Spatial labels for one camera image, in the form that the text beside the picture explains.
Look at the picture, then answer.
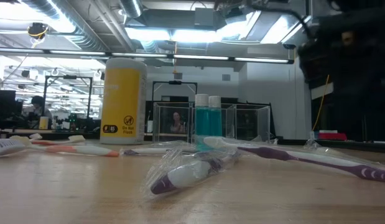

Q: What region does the red flat box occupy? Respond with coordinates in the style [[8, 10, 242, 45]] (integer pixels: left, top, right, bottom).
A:
[[318, 129, 348, 141]]

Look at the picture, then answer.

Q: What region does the clear acrylic compartment organizer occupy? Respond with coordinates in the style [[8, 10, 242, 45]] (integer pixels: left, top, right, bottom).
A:
[[152, 101, 272, 144]]

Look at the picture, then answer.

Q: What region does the narrow silver ventilation duct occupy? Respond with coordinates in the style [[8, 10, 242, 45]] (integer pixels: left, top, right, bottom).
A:
[[119, 0, 144, 19]]

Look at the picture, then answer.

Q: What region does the purple white toothbrush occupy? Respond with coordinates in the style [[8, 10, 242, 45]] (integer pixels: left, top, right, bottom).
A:
[[144, 148, 241, 198], [195, 134, 385, 184], [119, 140, 199, 157]]

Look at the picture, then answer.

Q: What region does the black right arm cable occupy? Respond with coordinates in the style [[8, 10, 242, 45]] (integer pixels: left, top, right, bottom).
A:
[[248, 4, 314, 40]]

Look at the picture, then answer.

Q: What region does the yellow white wipes canister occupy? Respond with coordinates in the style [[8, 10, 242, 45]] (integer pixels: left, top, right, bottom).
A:
[[100, 57, 149, 146]]

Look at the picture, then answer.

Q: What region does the person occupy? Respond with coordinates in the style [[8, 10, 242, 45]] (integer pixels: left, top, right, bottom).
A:
[[169, 111, 188, 134], [22, 95, 53, 129]]

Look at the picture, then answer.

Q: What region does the yellow hanging cable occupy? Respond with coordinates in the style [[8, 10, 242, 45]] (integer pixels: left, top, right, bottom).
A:
[[312, 74, 330, 131]]

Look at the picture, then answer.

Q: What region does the grey ceiling box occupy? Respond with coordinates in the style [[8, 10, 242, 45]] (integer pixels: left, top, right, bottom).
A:
[[194, 7, 216, 27]]

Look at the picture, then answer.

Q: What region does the teal mouthwash bottle white cap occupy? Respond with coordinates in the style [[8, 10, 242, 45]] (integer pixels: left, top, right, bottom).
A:
[[194, 93, 211, 147], [208, 95, 223, 138]]

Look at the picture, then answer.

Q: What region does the black rig stand frame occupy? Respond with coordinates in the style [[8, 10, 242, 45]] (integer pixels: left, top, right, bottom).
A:
[[42, 75, 94, 121], [152, 80, 198, 103]]

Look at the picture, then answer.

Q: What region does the black ceiling cable reel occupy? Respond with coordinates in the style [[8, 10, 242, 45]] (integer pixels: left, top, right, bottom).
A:
[[26, 22, 50, 40]]

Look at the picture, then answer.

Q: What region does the dark computer monitor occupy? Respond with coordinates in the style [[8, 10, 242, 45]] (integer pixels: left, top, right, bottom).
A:
[[0, 90, 17, 121]]

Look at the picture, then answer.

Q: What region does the wide silver ventilation duct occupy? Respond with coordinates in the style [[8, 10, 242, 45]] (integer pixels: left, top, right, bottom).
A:
[[19, 0, 106, 52]]

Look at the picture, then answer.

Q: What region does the black bar with light strips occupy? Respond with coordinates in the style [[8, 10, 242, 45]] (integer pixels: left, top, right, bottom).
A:
[[0, 46, 295, 65]]

